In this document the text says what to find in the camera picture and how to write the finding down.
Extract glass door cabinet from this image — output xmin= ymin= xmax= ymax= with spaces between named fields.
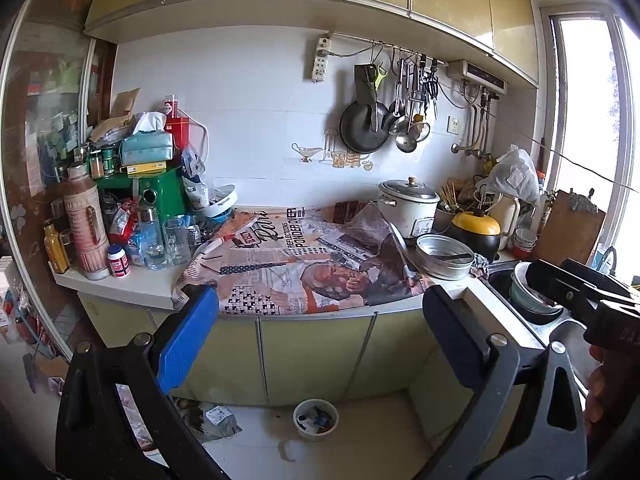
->
xmin=0 ymin=0 xmax=118 ymax=361

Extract newspaper print tablecloth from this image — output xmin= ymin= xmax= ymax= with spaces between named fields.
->
xmin=171 ymin=200 xmax=436 ymax=317

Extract pink patterned thermos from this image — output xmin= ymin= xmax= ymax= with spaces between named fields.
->
xmin=62 ymin=162 xmax=111 ymax=281

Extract kitchen cleaver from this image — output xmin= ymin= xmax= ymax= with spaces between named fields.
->
xmin=354 ymin=64 xmax=381 ymax=133

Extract tableware wall sticker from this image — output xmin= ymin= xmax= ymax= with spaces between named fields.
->
xmin=291 ymin=129 xmax=375 ymax=171

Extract person's right hand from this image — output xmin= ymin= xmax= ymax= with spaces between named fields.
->
xmin=582 ymin=345 xmax=618 ymax=426

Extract white rice cooker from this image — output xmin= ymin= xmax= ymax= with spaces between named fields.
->
xmin=377 ymin=176 xmax=441 ymax=240

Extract grey plastic bag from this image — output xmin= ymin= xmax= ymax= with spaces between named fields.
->
xmin=175 ymin=399 xmax=243 ymax=443

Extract small white plastic bucket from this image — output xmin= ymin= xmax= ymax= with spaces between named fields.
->
xmin=293 ymin=398 xmax=340 ymax=442

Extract black cable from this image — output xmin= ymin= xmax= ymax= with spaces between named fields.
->
xmin=517 ymin=132 xmax=640 ymax=192

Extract white medicine bottle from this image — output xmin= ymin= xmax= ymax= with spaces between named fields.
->
xmin=107 ymin=244 xmax=131 ymax=278

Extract small metal ladle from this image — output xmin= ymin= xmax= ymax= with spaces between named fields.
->
xmin=387 ymin=60 xmax=408 ymax=136

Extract translucent plastic bag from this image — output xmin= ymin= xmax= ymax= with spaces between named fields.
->
xmin=482 ymin=145 xmax=542 ymax=206

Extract stacked bowls in sink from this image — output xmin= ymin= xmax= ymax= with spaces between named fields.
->
xmin=509 ymin=261 xmax=563 ymax=323

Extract stacked small bowls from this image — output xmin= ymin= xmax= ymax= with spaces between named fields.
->
xmin=512 ymin=227 xmax=538 ymax=260

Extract wall water heater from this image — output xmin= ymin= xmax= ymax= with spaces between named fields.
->
xmin=446 ymin=59 xmax=508 ymax=95

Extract black pot with yellow lid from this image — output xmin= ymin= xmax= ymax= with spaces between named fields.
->
xmin=447 ymin=210 xmax=502 ymax=263

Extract kitchen scissors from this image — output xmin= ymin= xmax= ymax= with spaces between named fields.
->
xmin=422 ymin=62 xmax=441 ymax=121

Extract sink faucet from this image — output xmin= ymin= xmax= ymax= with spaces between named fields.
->
xmin=595 ymin=245 xmax=618 ymax=273

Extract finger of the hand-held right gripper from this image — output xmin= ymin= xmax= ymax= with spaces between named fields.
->
xmin=525 ymin=260 xmax=608 ymax=328
xmin=560 ymin=258 xmax=640 ymax=306

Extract white power strip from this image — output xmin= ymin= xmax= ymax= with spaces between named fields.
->
xmin=311 ymin=35 xmax=333 ymax=83

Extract brown cardboard piece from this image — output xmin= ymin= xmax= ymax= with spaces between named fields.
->
xmin=90 ymin=89 xmax=142 ymax=141

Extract wall faucet pipes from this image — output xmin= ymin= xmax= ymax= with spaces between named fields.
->
xmin=451 ymin=87 xmax=501 ymax=158

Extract blue plastic bag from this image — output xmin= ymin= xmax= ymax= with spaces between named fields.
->
xmin=181 ymin=147 xmax=207 ymax=181

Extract chopsticks in holder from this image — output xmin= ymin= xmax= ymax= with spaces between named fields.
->
xmin=439 ymin=180 xmax=466 ymax=211

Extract teal tissue pack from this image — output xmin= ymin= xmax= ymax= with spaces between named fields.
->
xmin=120 ymin=112 xmax=176 ymax=167

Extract glass mug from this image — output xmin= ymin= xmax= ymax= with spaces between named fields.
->
xmin=161 ymin=216 xmax=192 ymax=266

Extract metal hook rail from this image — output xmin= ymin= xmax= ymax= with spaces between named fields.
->
xmin=327 ymin=32 xmax=446 ymax=67

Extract large metal ladle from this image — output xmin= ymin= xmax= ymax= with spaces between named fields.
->
xmin=395 ymin=60 xmax=418 ymax=153

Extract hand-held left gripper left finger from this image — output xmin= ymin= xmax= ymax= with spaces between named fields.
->
xmin=55 ymin=284 xmax=231 ymax=480

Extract red tin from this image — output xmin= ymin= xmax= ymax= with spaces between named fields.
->
xmin=165 ymin=116 xmax=191 ymax=161

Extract round white tray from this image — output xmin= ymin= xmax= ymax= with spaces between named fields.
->
xmin=207 ymin=184 xmax=238 ymax=218

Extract flat yellow box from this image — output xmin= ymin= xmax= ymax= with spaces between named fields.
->
xmin=120 ymin=160 xmax=168 ymax=176

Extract steel sink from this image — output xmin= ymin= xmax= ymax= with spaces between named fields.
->
xmin=482 ymin=260 xmax=601 ymax=401

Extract window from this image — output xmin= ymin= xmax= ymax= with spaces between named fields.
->
xmin=530 ymin=5 xmax=640 ymax=281

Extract yellow bottle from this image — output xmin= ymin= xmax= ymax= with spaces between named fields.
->
xmin=44 ymin=220 xmax=71 ymax=275

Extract black hanging wok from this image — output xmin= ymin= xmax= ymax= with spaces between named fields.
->
xmin=340 ymin=101 xmax=391 ymax=155

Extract white powder bag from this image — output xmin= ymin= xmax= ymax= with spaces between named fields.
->
xmin=182 ymin=177 xmax=211 ymax=211

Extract clear water bottle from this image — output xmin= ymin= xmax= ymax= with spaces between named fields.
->
xmin=135 ymin=206 xmax=168 ymax=271

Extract wooden cutting board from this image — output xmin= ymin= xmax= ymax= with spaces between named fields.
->
xmin=532 ymin=189 xmax=607 ymax=267

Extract green metal box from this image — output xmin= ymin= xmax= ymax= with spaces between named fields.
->
xmin=97 ymin=166 xmax=188 ymax=221

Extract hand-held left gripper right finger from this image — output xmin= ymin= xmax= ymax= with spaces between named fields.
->
xmin=422 ymin=285 xmax=588 ymax=480

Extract white kettle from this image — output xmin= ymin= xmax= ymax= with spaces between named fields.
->
xmin=492 ymin=195 xmax=522 ymax=251

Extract blue plastic basket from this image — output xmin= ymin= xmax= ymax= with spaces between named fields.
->
xmin=200 ymin=207 xmax=233 ymax=226

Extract round aluminium pot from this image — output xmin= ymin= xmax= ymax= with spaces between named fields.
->
xmin=415 ymin=233 xmax=476 ymax=281

